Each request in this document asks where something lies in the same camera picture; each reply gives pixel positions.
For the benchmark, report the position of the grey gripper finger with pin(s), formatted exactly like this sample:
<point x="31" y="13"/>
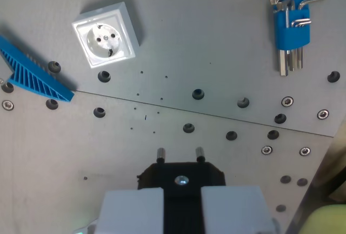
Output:
<point x="132" y="212"/>
<point x="232" y="209"/>

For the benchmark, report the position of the black plug with metal pins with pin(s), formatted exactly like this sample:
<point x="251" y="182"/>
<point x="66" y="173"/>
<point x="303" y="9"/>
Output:
<point x="182" y="173"/>

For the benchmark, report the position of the silver socket head screw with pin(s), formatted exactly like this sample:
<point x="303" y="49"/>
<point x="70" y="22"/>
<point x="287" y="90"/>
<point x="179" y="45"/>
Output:
<point x="323" y="114"/>
<point x="266" y="150"/>
<point x="287" y="101"/>
<point x="305" y="151"/>
<point x="8" y="105"/>

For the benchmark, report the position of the yellow-green soft object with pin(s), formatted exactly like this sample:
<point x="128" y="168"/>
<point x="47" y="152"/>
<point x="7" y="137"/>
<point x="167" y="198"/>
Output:
<point x="328" y="221"/>

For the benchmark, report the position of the large silver hex key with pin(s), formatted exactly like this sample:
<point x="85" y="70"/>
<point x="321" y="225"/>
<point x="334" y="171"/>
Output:
<point x="283" y="62"/>

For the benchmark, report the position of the medium silver hex key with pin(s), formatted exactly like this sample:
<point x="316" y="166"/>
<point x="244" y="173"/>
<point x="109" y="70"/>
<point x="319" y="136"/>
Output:
<point x="292" y="59"/>

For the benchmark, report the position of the blue ribbed plastic wedge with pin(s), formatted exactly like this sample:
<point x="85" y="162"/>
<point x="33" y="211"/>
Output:
<point x="32" y="76"/>

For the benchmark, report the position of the blue hex key holder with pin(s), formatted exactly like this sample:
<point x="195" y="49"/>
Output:
<point x="293" y="35"/>

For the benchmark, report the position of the small silver hex key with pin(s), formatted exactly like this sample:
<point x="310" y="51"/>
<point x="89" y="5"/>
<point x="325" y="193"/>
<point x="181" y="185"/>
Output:
<point x="300" y="22"/>

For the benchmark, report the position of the white wall socket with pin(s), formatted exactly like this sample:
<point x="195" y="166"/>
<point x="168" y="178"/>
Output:
<point x="105" y="39"/>

